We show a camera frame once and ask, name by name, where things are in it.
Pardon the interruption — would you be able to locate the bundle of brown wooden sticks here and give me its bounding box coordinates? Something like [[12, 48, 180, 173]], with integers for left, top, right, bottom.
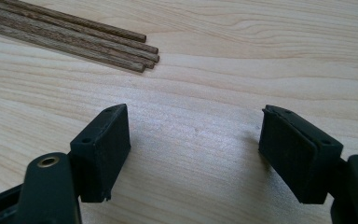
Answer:
[[0, 3, 161, 64]]

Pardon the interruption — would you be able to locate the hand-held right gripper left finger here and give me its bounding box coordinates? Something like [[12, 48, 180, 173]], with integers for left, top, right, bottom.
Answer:
[[69, 103, 131, 203]]

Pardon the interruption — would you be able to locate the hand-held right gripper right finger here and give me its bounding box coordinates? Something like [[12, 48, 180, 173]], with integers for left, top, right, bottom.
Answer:
[[258, 104, 345, 205]]

